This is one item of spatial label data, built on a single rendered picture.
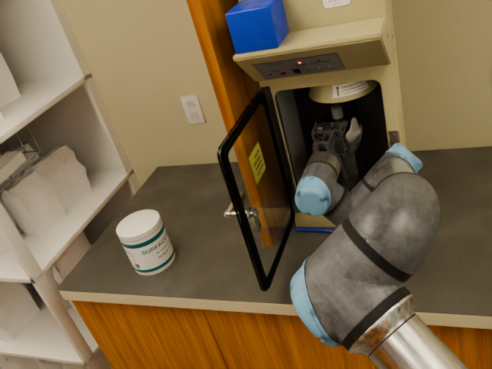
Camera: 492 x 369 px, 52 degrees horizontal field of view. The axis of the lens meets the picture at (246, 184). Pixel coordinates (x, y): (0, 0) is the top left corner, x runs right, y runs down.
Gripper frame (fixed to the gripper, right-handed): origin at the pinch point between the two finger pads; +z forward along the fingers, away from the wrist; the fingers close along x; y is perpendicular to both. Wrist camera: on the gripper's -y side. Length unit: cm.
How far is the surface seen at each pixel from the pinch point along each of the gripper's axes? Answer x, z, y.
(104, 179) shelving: 110, 30, -29
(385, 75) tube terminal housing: -13.8, -5.7, 15.8
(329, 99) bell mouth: 0.4, -3.9, 10.9
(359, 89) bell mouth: -6.8, -1.9, 11.6
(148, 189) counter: 81, 18, -27
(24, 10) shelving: 117, 37, 41
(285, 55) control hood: 4.5, -16.5, 27.5
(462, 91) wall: -29.7, 37.4, -9.4
